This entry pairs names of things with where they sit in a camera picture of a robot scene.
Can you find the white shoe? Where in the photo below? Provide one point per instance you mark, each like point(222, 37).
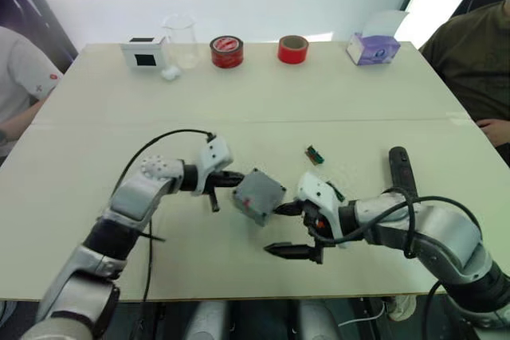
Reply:
point(402, 308)

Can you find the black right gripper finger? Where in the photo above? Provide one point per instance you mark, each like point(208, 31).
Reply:
point(291, 209)
point(291, 251)

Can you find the grey rounded shape under table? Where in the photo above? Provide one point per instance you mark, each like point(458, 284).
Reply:
point(211, 322)
point(318, 322)

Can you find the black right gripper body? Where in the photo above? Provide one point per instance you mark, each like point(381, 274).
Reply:
point(316, 224)

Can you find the clear glass beaker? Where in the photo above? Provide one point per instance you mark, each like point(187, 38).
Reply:
point(181, 43)

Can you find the white box with black squares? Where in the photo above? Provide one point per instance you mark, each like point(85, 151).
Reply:
point(144, 53)

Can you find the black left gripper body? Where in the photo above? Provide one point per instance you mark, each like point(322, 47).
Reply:
point(214, 185)

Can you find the small green red circuit module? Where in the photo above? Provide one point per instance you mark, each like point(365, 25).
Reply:
point(315, 155)

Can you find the thin green circuit board strip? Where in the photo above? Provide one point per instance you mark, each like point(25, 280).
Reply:
point(336, 192)

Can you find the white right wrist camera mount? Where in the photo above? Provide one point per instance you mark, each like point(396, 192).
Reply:
point(322, 196)

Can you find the red printed tape roll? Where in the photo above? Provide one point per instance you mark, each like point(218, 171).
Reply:
point(226, 52)

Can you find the dark window frame post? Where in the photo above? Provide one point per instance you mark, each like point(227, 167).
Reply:
point(48, 5)

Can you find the plain red tape roll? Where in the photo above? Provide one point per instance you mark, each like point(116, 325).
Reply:
point(293, 52)

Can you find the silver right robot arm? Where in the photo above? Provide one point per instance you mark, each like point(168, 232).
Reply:
point(446, 232)

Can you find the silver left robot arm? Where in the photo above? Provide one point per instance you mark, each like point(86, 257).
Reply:
point(131, 200)

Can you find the small white crumpled wad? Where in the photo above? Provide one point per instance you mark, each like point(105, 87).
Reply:
point(170, 74)

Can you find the black electric screwdriver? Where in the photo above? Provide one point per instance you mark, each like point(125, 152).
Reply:
point(400, 169)

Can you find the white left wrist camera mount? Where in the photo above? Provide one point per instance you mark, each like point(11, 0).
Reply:
point(213, 155)

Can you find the grey plastic box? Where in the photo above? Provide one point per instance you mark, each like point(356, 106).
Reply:
point(258, 196)

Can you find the person in white shirt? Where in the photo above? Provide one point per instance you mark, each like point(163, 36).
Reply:
point(20, 69)

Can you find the person in olive shirt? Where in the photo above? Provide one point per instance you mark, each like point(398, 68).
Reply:
point(470, 53)

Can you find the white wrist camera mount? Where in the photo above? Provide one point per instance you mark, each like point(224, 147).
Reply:
point(322, 196)
point(213, 155)

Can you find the purple tissue box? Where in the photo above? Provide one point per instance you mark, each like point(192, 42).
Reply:
point(372, 48)

